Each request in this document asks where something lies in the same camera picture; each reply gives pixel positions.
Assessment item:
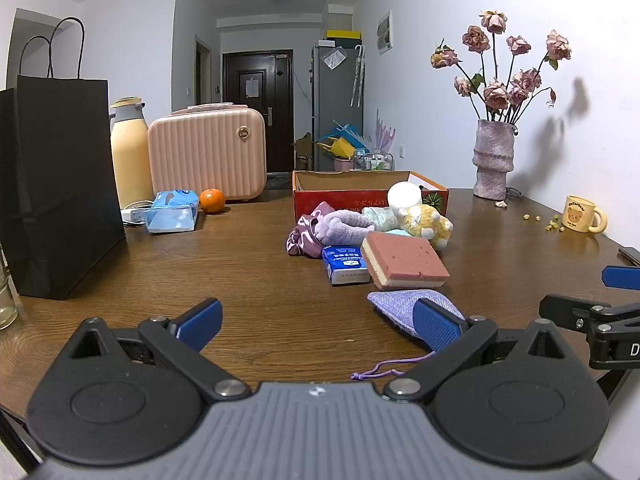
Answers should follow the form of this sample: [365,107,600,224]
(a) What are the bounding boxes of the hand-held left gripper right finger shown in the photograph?
[382,297,571,403]

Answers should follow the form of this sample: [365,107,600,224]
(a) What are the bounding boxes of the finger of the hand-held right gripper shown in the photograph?
[539,294,617,332]
[602,265,640,292]

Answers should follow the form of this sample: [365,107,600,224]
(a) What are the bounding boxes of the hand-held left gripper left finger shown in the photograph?
[70,297,251,403]

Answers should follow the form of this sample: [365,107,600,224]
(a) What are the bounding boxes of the purple drawstring pouch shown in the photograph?
[350,289,466,378]

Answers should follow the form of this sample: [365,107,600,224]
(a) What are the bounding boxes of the red cleaning sponge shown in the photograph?
[360,231,451,291]

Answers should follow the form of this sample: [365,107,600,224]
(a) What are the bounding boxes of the yellow plush toy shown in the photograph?
[396,204,453,251]

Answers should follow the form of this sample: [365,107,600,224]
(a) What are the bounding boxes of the blue pocket tissue packet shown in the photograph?
[321,244,372,287]

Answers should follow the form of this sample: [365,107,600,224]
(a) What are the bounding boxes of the purple satin scrunchie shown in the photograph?
[286,201,336,259]

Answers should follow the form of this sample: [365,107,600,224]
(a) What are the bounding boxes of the lavender fuzzy headband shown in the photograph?
[314,210,376,243]

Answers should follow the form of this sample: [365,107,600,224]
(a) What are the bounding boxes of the red cardboard box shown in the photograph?
[292,170,450,223]

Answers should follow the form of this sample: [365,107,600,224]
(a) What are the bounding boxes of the blue soft tissue pack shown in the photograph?
[145,190,201,234]

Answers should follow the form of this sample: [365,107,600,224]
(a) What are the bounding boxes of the yellow bear mug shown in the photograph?
[561,195,608,234]

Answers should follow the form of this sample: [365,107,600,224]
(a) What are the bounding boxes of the scattered yellow flower bits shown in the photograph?
[522,214,566,233]

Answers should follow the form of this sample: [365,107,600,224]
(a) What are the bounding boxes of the orange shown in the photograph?
[199,188,225,214]

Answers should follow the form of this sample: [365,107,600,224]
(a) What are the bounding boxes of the lilac textured vase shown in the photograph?
[472,119,516,200]

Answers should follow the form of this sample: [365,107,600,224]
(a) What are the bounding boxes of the pink ribbed suitcase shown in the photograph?
[147,104,268,204]

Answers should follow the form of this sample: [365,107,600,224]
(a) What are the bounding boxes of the cream thermos jug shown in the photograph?
[109,97,153,211]

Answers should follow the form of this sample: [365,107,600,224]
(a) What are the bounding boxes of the clear glass jar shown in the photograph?
[0,245,21,331]

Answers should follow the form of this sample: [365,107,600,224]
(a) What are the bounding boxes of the brown carton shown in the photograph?
[294,132,316,171]

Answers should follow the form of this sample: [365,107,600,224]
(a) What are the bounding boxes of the black paper bag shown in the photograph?
[0,17,126,301]

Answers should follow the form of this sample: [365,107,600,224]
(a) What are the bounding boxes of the purple feather decoration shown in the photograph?
[372,109,396,153]

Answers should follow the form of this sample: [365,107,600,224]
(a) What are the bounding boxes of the yellow shopping bag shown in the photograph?
[319,137,356,158]

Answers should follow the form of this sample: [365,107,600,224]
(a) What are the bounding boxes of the dark brown entrance door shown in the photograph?
[222,50,293,173]

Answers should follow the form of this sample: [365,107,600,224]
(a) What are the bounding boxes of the blue shopping bag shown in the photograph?
[330,122,370,150]

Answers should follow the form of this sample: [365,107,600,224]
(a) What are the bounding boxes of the dried pink rose bouquet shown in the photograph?
[430,9,572,123]

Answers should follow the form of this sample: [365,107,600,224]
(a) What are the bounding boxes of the grey refrigerator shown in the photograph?
[311,44,365,171]

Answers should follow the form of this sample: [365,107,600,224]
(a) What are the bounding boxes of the side room doorway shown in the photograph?
[195,37,213,106]

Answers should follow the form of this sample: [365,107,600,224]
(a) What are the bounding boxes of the white charger with cable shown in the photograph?
[121,201,156,226]

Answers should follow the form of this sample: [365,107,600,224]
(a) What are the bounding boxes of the wire rack with bottles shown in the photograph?
[352,149,396,172]

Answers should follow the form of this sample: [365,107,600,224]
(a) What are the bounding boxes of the white wall panel box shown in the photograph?
[376,11,393,56]

